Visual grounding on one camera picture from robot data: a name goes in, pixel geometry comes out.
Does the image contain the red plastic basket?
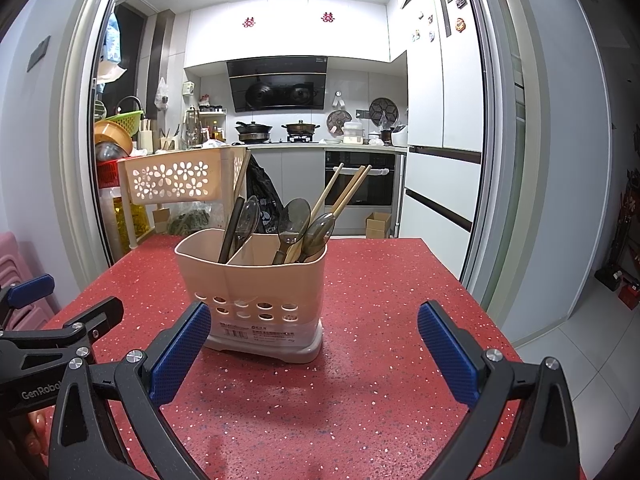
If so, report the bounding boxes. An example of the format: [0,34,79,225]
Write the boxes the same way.
[96,159,126,186]

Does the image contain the pale stained wooden chopstick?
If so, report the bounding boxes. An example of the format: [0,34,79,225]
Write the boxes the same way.
[334,164,374,222]

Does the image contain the green plastic colander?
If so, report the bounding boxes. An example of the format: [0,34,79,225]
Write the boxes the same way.
[102,111,146,136]

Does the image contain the black range hood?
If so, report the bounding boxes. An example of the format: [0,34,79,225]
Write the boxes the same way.
[225,55,330,114]

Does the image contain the beige plastic chair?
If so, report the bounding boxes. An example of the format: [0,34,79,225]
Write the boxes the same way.
[117,145,251,252]

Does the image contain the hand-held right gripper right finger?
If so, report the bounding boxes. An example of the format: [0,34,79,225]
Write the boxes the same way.
[417,300,587,480]

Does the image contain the beige plastic utensil holder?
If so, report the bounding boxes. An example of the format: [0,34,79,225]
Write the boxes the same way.
[173,229,329,365]

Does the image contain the orange plastic basin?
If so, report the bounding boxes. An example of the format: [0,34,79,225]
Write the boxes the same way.
[93,119,134,156]

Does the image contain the dark translucent plastic spoon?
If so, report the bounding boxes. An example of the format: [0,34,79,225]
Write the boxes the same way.
[218,195,247,265]
[298,212,336,264]
[272,198,312,265]
[235,197,262,251]

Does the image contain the bag of green vegetables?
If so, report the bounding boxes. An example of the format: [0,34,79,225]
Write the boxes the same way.
[167,207,214,235]

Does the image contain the open cardboard box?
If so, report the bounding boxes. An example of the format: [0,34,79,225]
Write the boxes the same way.
[364,211,393,240]

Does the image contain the wok with lid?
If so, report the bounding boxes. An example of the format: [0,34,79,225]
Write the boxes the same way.
[281,119,321,144]

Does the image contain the dark wall switch panel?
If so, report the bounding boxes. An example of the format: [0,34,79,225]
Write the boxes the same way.
[27,35,52,72]

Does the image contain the black built-in oven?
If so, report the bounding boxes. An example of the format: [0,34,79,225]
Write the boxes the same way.
[323,151,397,207]

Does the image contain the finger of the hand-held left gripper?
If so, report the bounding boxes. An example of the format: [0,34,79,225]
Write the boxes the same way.
[0,273,55,331]
[0,296,125,361]

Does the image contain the yellow oil bottle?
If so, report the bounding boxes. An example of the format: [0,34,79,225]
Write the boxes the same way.
[112,194,151,256]

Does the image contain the person's left hand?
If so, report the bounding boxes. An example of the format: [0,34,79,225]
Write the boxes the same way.
[22,406,52,461]

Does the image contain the black plastic bag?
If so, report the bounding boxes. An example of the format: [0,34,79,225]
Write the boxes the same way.
[244,154,284,235]

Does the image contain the white refrigerator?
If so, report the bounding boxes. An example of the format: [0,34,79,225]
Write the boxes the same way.
[402,0,486,267]

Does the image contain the red box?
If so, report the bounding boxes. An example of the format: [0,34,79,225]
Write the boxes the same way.
[617,282,640,311]

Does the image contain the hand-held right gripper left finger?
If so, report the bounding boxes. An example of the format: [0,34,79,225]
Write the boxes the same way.
[47,301,213,480]

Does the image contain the black frying pan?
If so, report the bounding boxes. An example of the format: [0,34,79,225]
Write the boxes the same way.
[234,120,274,142]

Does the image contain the round dark patterned trivet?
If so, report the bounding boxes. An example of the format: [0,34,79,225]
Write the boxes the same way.
[368,97,400,126]

